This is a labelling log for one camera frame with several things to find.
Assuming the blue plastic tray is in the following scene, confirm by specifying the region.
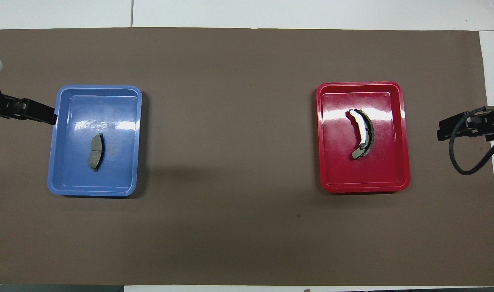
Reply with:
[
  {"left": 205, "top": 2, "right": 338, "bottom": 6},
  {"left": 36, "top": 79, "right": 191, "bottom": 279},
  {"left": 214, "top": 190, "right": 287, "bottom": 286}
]
[{"left": 47, "top": 85, "right": 143, "bottom": 198}]

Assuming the red plastic tray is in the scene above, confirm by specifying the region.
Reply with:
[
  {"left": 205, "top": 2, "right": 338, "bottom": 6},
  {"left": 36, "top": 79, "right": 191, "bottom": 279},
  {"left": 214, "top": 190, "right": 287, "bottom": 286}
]
[{"left": 315, "top": 81, "right": 411, "bottom": 194}]

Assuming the curved brake shoe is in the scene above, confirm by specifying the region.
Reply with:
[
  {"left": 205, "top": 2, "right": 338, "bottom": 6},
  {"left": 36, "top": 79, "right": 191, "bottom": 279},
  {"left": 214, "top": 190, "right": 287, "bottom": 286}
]
[{"left": 347, "top": 108, "right": 375, "bottom": 160}]

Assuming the grey brake pad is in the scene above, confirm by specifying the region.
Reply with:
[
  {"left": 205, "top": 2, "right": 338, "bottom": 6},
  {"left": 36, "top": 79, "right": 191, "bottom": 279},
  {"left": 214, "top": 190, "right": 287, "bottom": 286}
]
[{"left": 88, "top": 133, "right": 105, "bottom": 172}]

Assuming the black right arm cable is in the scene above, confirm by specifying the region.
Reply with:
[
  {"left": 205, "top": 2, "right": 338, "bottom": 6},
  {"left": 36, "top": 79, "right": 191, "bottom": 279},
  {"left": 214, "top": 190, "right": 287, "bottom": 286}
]
[{"left": 449, "top": 106, "right": 494, "bottom": 176}]

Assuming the brown table mat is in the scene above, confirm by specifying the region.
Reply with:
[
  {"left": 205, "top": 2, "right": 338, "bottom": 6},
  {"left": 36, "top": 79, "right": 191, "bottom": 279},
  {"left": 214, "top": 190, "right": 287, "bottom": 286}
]
[{"left": 0, "top": 27, "right": 494, "bottom": 286}]

